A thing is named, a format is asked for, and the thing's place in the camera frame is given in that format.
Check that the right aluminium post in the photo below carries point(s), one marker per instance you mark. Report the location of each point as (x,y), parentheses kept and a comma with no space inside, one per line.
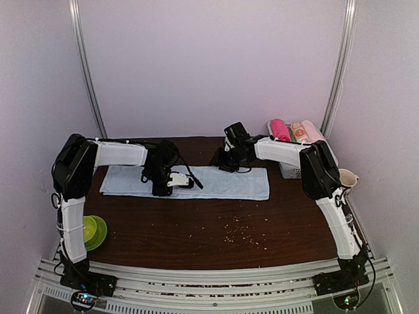
(343,57)

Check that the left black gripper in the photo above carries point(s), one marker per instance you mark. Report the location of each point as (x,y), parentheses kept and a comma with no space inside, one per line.
(158,191)

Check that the white plastic basket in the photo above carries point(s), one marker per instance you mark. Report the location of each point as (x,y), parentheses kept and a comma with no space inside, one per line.
(288,171)

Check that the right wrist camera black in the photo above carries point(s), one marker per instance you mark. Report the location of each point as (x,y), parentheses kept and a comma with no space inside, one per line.
(236,134)

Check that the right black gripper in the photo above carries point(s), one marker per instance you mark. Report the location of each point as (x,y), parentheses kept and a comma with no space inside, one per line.
(219,160)

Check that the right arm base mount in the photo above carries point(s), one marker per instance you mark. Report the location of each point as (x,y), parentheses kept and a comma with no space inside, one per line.
(338,281)

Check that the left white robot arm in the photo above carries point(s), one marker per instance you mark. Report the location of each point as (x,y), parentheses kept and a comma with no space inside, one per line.
(74,168)

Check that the cream patterned mug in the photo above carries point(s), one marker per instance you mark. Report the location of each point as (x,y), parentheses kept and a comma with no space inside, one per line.
(348,179)

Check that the aluminium post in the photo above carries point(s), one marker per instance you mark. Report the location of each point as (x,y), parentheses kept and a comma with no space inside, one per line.
(76,21)
(343,57)

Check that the green bowl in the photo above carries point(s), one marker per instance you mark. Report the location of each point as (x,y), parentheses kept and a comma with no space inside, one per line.
(90,229)

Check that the aluminium front rail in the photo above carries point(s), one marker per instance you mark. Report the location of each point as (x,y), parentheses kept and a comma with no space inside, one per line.
(282,289)

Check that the light pink rolled towel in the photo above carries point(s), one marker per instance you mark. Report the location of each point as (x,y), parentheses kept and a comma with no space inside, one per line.
(312,132)

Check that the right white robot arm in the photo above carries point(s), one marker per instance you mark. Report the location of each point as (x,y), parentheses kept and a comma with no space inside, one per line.
(319,174)

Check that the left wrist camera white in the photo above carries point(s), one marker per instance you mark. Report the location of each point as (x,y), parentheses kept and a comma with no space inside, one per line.
(180,179)

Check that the left aluminium post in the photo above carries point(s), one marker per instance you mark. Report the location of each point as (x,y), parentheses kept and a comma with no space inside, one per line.
(76,21)

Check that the cartoon print rolled towel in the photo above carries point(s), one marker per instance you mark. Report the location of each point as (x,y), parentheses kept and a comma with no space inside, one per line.
(299,132)

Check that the green plate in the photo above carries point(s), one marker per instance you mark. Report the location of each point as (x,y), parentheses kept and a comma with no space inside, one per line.
(100,236)

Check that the magenta pink towel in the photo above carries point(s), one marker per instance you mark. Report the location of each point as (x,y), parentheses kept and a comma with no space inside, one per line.
(280,130)

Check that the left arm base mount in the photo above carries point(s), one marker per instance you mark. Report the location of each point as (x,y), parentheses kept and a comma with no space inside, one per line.
(97,284)

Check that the light blue towel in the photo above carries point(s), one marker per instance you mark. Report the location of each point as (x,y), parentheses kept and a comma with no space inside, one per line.
(217,184)

